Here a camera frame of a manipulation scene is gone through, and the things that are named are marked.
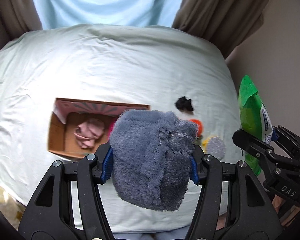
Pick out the right hand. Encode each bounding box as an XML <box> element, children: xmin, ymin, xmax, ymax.
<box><xmin>272</xmin><ymin>195</ymin><xmax>299</xmax><ymax>227</ymax></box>

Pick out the left brown curtain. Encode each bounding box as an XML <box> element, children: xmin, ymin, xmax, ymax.
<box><xmin>0</xmin><ymin>0</ymin><xmax>43</xmax><ymax>39</ymax></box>

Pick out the brown curtain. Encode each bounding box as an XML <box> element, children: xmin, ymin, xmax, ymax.
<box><xmin>0</xmin><ymin>0</ymin><xmax>43</xmax><ymax>39</ymax></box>
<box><xmin>172</xmin><ymin>0</ymin><xmax>269</xmax><ymax>58</ymax></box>

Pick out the green tissue pack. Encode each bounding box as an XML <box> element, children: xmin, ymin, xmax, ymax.
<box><xmin>238</xmin><ymin>74</ymin><xmax>274</xmax><ymax>177</ymax></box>

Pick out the pink fabric cloth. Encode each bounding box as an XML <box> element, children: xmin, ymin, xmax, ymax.
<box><xmin>74</xmin><ymin>118</ymin><xmax>105</xmax><ymax>149</ymax></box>

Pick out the black scrunchie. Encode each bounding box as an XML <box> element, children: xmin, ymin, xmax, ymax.
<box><xmin>175</xmin><ymin>96</ymin><xmax>194</xmax><ymax>112</ymax></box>

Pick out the grey fuzzy sock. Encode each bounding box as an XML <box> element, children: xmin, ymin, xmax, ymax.
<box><xmin>109</xmin><ymin>109</ymin><xmax>198</xmax><ymax>212</ymax></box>

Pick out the right brown curtain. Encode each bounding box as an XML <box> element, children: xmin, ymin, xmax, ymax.
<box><xmin>172</xmin><ymin>0</ymin><xmax>269</xmax><ymax>58</ymax></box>

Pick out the cardboard box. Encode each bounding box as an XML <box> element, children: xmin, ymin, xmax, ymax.
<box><xmin>47</xmin><ymin>98</ymin><xmax>151</xmax><ymax>159</ymax></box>

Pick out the glittery round sponge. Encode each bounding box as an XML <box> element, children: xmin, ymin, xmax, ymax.
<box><xmin>202</xmin><ymin>136</ymin><xmax>226</xmax><ymax>160</ymax></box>

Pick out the orange pompom toy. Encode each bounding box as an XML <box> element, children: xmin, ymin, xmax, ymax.
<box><xmin>190</xmin><ymin>119</ymin><xmax>204</xmax><ymax>137</ymax></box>

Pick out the pale green bed sheet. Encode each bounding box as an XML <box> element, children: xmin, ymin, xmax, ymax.
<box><xmin>0</xmin><ymin>24</ymin><xmax>241</xmax><ymax>205</ymax></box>

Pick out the light blue window sheet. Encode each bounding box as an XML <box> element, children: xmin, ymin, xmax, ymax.
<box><xmin>33</xmin><ymin>0</ymin><xmax>182</xmax><ymax>29</ymax></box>

